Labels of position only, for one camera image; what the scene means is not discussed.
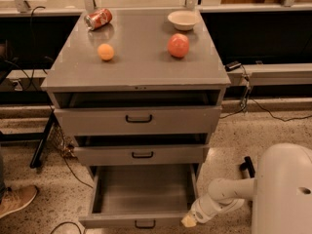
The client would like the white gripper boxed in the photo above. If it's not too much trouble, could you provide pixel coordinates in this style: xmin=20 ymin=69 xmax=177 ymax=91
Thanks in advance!
xmin=181 ymin=194 xmax=245 ymax=228

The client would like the grey bottom drawer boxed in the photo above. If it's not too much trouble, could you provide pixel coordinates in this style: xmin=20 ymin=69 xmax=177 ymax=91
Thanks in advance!
xmin=79 ymin=164 xmax=198 ymax=229

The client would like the grey drawer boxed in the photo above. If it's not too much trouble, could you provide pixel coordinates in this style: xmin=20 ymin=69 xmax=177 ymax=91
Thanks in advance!
xmin=74 ymin=134 xmax=209 ymax=166
xmin=79 ymin=164 xmax=198 ymax=229
xmin=56 ymin=91 xmax=221 ymax=136

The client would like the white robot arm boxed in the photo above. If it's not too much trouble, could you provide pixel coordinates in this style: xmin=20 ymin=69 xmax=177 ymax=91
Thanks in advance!
xmin=182 ymin=143 xmax=312 ymax=234

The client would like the grey middle drawer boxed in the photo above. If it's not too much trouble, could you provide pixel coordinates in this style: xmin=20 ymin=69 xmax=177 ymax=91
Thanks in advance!
xmin=74 ymin=134 xmax=209 ymax=166

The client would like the grey top drawer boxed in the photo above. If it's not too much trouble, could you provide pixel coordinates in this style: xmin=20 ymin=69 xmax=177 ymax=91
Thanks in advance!
xmin=56 ymin=91 xmax=221 ymax=136

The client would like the grey drawer cabinet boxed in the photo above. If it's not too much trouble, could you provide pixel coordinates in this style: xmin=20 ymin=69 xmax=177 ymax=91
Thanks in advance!
xmin=41 ymin=7 xmax=232 ymax=180

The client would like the black metal stand leg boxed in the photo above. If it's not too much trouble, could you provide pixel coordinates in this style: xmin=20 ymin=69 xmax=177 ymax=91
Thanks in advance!
xmin=239 ymin=156 xmax=255 ymax=178

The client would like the black power adapter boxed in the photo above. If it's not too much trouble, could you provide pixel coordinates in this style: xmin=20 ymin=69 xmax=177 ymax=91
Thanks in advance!
xmin=225 ymin=61 xmax=241 ymax=72

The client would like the black table leg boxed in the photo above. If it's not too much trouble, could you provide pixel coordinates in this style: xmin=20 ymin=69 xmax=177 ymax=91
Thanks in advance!
xmin=30 ymin=113 xmax=56 ymax=169

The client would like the tan sneaker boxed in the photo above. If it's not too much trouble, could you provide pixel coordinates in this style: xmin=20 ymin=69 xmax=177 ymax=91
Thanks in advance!
xmin=0 ymin=185 xmax=38 ymax=218

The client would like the red apple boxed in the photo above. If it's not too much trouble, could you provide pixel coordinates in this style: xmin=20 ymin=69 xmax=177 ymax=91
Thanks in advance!
xmin=167 ymin=33 xmax=189 ymax=58

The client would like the orange fruit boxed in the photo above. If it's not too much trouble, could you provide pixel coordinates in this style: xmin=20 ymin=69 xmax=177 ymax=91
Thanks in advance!
xmin=97 ymin=44 xmax=114 ymax=61

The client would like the white bowl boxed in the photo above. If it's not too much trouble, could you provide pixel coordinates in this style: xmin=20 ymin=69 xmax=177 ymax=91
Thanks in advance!
xmin=168 ymin=11 xmax=200 ymax=31

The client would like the red soda can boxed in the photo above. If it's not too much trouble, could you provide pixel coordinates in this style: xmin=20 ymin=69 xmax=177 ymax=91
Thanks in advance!
xmin=84 ymin=9 xmax=112 ymax=30

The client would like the black floor cable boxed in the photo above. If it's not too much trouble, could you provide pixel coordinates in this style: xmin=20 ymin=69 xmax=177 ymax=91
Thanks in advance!
xmin=49 ymin=220 xmax=86 ymax=234

